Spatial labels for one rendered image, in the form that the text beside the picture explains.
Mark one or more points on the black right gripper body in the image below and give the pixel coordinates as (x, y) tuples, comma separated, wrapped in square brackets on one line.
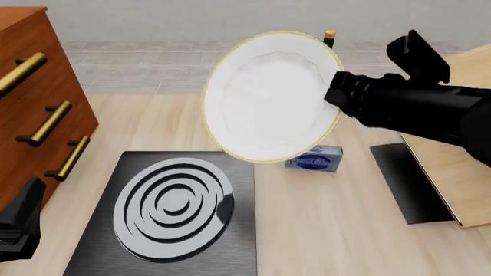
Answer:
[(360, 95)]

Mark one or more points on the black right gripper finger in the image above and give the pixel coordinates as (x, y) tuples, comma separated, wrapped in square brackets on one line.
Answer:
[(339, 80), (337, 100)]

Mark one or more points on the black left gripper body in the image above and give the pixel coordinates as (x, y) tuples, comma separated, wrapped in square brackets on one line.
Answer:
[(17, 244)]

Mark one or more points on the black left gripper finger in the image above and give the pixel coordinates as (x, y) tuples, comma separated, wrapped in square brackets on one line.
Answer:
[(25, 201)]

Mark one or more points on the white plate with yellow rim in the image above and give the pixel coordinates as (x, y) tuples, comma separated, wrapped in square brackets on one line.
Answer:
[(268, 100)]

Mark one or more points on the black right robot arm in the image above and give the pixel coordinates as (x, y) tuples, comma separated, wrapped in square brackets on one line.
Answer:
[(429, 106)]

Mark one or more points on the flat black stove plate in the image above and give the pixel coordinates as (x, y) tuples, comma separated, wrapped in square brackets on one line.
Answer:
[(238, 218)]

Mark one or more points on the green bottle with gold cap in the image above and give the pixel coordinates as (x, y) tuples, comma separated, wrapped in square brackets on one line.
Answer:
[(329, 40)]

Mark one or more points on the blue printed food box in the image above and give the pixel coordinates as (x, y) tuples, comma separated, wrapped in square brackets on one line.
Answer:
[(314, 164)]

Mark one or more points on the brown wooden cabinet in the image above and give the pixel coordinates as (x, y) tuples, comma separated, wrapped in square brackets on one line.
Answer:
[(27, 115)]

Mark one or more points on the pale wood board black underside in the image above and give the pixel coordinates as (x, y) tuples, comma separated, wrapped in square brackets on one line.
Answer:
[(460, 178)]

